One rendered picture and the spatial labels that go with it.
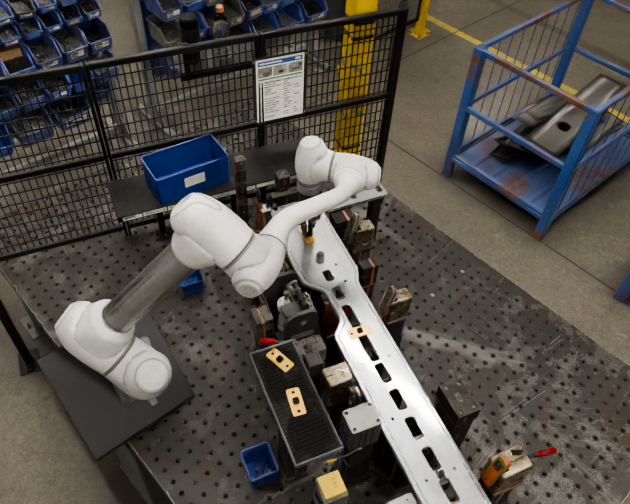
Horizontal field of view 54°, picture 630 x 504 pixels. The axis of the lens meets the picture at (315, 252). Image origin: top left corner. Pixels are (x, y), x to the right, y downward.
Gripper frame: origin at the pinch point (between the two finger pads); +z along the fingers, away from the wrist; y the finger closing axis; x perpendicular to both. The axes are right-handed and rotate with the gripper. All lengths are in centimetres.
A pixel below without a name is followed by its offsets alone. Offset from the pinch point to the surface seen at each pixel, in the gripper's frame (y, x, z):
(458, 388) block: 18, -79, 2
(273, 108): 7, 55, -16
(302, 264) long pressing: -6.9, -12.0, 4.9
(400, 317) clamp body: 18.3, -43.1, 10.6
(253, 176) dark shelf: -8.7, 37.0, 2.0
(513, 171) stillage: 179, 78, 90
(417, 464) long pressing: -5, -94, 5
